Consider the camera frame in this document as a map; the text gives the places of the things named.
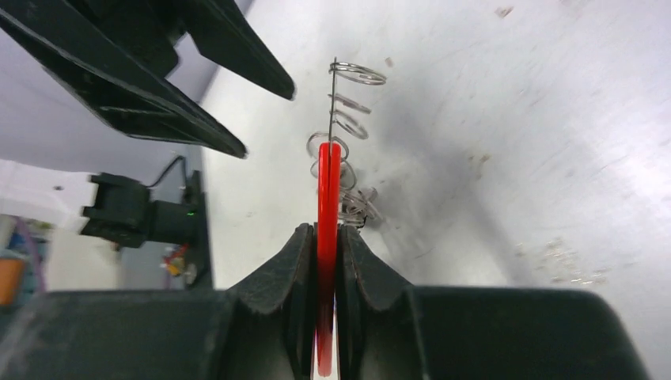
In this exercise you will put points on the silver wire keyrings bunch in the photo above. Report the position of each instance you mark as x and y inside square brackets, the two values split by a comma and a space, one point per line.
[355, 204]

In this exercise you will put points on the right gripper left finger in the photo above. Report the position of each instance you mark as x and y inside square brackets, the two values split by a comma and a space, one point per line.
[257, 329]

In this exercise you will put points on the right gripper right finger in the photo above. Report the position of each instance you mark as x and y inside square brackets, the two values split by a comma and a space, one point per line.
[389, 328]

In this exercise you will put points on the red handled key tool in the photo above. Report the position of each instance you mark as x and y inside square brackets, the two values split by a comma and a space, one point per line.
[326, 255]

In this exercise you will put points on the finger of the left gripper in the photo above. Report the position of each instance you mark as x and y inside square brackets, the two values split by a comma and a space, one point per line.
[111, 83]
[222, 34]

